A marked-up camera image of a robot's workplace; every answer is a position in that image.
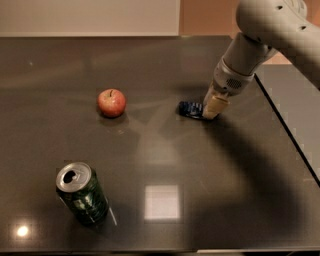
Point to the blue rxbar wrapper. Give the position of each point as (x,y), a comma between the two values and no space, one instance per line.
(195,110)

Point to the green soda can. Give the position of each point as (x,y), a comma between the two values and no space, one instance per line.
(78,187)

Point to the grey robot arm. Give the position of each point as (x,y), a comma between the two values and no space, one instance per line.
(266,27)

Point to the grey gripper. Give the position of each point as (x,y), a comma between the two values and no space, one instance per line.
(229,81)

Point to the red apple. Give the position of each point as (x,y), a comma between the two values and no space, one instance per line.
(111,103)

